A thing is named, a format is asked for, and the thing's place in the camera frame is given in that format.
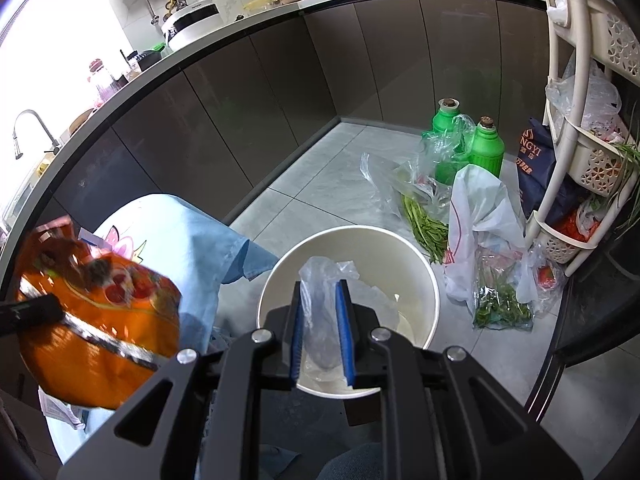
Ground clear plastic bag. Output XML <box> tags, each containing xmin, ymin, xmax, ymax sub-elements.
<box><xmin>298</xmin><ymin>256</ymin><xmax>399</xmax><ymax>382</ymax></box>

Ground orange snack bag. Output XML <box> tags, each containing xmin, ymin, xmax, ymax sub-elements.
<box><xmin>14</xmin><ymin>217</ymin><xmax>181</xmax><ymax>410</ymax></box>

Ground white round trash bin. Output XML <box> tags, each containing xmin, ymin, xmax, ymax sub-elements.
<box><xmin>256</xmin><ymin>224</ymin><xmax>442</xmax><ymax>401</ymax></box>

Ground chrome kitchen faucet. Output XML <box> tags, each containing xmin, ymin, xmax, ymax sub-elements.
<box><xmin>12</xmin><ymin>108</ymin><xmax>62</xmax><ymax>160</ymax></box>

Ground dark kitchen base cabinets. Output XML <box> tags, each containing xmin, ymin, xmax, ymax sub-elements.
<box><xmin>1</xmin><ymin>0</ymin><xmax>549</xmax><ymax>283</ymax></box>

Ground green beans bunch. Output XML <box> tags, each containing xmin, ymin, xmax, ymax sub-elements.
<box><xmin>401</xmin><ymin>195</ymin><xmax>448</xmax><ymax>264</ymax></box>

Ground clear bag of greens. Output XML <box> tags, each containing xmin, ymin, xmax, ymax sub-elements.
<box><xmin>473</xmin><ymin>248</ymin><xmax>534</xmax><ymax>330</ymax></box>

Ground blue cartoon tablecloth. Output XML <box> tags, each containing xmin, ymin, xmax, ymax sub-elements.
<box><xmin>44</xmin><ymin>193</ymin><xmax>280</xmax><ymax>465</ymax></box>

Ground white plastic shopping bag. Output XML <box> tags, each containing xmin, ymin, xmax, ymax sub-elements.
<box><xmin>444</xmin><ymin>164</ymin><xmax>525</xmax><ymax>310</ymax></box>

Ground green bottle left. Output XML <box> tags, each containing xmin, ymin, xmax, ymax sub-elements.
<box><xmin>419</xmin><ymin>98</ymin><xmax>475</xmax><ymax>185</ymax></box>

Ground green bottle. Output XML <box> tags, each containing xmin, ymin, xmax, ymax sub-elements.
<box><xmin>469</xmin><ymin>116</ymin><xmax>506</xmax><ymax>177</ymax></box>
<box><xmin>419</xmin><ymin>98</ymin><xmax>475</xmax><ymax>185</ymax></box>

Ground green bottle right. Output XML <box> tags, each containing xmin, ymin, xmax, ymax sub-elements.
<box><xmin>469</xmin><ymin>116</ymin><xmax>506</xmax><ymax>177</ymax></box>

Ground navy blue shopping bag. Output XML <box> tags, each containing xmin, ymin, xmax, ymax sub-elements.
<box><xmin>515</xmin><ymin>118</ymin><xmax>579</xmax><ymax>224</ymax></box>

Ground glass jar red lid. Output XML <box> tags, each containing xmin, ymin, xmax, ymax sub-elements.
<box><xmin>88</xmin><ymin>58</ymin><xmax>119</xmax><ymax>102</ymax></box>

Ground white plastic storage rack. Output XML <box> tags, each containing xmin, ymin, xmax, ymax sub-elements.
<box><xmin>526</xmin><ymin>0</ymin><xmax>639</xmax><ymax>275</ymax></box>

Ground white rice cooker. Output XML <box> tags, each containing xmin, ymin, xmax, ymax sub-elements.
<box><xmin>162</xmin><ymin>0</ymin><xmax>224</xmax><ymax>52</ymax></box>

